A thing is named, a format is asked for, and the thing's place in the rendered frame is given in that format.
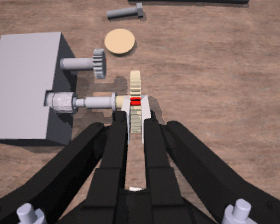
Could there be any tan round disc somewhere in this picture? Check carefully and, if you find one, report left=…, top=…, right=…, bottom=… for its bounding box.
left=105, top=29, right=135, bottom=57

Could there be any grey shaft with cream gear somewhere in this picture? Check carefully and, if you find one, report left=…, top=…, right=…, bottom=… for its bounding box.
left=73, top=71, right=141, bottom=133

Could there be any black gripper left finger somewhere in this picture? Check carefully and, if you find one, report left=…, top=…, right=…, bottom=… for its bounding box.
left=0, top=96, right=131, bottom=224

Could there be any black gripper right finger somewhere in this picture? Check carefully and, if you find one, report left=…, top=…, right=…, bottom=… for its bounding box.
left=141, top=95, right=280, bottom=224

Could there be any grey hex bolt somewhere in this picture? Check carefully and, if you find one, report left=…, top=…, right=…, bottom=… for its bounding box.
left=107, top=3, right=143, bottom=20

